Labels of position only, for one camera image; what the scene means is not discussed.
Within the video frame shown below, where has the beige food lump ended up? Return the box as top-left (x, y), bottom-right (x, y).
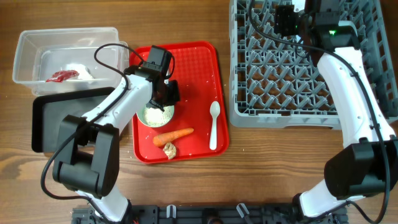
top-left (163, 142), bottom-right (177, 160)

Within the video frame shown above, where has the clear plastic bin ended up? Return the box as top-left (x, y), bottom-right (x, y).
top-left (12, 27), bottom-right (129, 96)

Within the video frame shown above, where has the red plastic tray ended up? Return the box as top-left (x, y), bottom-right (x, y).
top-left (132, 41), bottom-right (229, 164)

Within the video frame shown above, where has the grey dishwasher rack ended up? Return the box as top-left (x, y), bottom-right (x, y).
top-left (229, 0), bottom-right (397, 129)

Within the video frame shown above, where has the black waste bin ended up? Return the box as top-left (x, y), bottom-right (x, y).
top-left (31, 87), bottom-right (114, 153)

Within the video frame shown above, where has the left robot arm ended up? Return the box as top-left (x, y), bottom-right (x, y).
top-left (40, 45), bottom-right (180, 223)

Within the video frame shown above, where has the green bowl with rice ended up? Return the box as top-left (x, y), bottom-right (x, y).
top-left (136, 106), bottom-right (175, 128)

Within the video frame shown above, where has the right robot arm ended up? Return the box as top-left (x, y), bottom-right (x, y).
top-left (275, 1), bottom-right (397, 220)

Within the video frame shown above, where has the orange carrot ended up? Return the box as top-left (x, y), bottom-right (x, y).
top-left (152, 128), bottom-right (194, 147)

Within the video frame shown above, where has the red snack wrapper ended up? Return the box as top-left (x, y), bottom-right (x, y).
top-left (46, 70), bottom-right (79, 83)

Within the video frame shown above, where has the white plastic spoon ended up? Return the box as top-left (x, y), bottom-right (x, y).
top-left (209, 101), bottom-right (221, 151)

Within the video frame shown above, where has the light blue plate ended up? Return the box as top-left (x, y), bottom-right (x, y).
top-left (292, 0), bottom-right (306, 12)

